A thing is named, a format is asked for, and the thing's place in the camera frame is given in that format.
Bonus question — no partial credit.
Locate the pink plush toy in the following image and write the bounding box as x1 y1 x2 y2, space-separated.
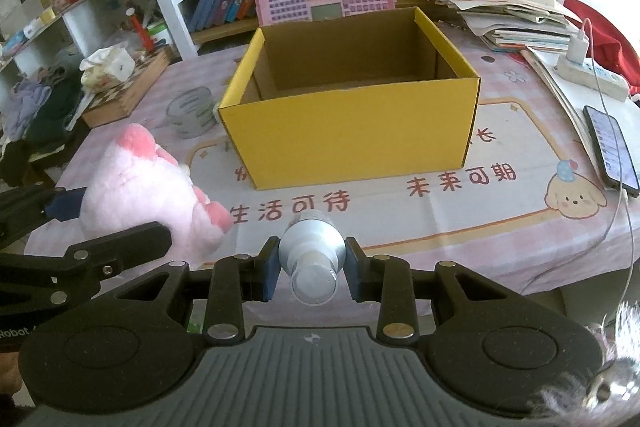
79 124 232 267

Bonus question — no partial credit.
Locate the silver spray bottle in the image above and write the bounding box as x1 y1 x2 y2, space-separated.
278 209 346 306

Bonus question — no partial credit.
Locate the clear tape roll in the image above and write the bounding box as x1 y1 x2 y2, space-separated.
166 87 217 139

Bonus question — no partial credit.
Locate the pile of clothes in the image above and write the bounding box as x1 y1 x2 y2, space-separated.
1 66 84 148

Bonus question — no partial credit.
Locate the wooden chess box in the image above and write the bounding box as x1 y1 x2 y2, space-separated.
81 46 174 129

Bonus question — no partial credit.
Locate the tissue pack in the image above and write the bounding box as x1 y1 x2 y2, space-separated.
79 46 136 93

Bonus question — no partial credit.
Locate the yellow cardboard box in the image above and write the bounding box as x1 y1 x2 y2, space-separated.
218 8 480 190

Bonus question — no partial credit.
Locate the red pen toy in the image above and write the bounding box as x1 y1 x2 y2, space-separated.
126 8 155 52

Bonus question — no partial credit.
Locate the smartphone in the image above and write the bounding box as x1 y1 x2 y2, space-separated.
582 105 639 198

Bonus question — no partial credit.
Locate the stack of papers and books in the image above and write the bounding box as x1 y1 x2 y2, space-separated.
433 0 579 52

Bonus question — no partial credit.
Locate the white power strip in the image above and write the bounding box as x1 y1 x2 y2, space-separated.
555 55 629 102

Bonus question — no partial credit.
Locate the red bag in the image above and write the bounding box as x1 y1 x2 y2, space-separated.
562 0 640 95

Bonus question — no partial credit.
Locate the white charging cable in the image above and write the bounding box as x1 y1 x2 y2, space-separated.
519 17 633 298

